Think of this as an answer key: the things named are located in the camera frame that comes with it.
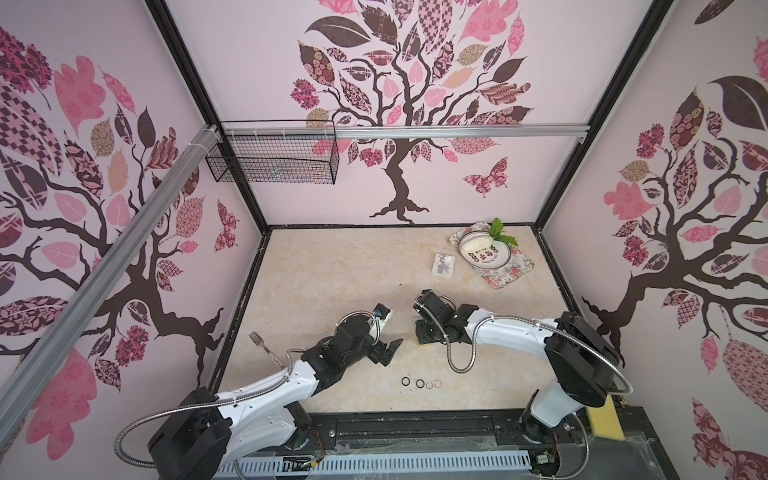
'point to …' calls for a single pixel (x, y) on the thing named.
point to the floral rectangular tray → (518, 265)
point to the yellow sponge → (605, 421)
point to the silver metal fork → (259, 341)
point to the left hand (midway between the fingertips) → (388, 336)
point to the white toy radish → (477, 242)
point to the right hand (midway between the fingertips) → (420, 330)
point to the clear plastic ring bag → (443, 265)
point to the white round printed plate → (495, 255)
